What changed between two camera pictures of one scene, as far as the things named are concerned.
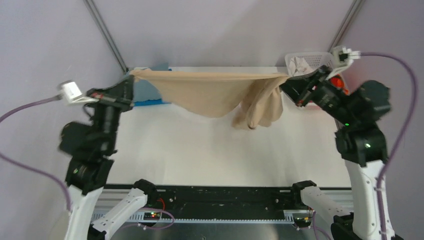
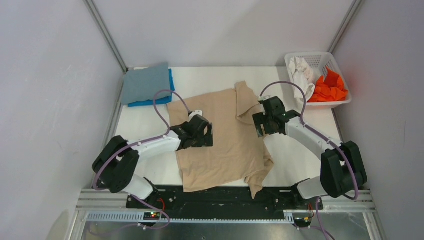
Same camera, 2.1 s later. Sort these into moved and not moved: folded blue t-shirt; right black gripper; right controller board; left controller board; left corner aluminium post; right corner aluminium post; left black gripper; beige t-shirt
Moved: right black gripper; beige t-shirt; left black gripper
Not moved: left corner aluminium post; left controller board; folded blue t-shirt; right corner aluminium post; right controller board
